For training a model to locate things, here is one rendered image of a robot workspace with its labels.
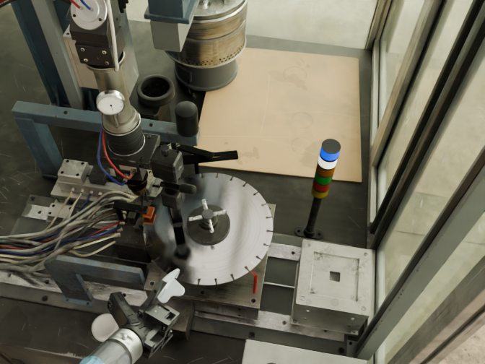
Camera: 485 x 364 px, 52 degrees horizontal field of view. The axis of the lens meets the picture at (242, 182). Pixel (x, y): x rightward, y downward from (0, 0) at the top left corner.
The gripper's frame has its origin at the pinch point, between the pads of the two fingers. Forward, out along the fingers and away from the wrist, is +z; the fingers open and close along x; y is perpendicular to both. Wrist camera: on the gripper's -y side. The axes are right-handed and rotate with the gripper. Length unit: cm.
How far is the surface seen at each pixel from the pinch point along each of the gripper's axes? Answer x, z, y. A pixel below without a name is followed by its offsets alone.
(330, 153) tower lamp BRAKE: 44, 17, 22
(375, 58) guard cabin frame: 56, 106, 13
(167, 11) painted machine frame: 61, 12, -24
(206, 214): 19.4, 8.7, 0.1
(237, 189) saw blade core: 22.1, 22.9, 1.6
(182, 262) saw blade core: 8.4, 1.6, 0.4
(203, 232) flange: 14.4, 8.8, 1.0
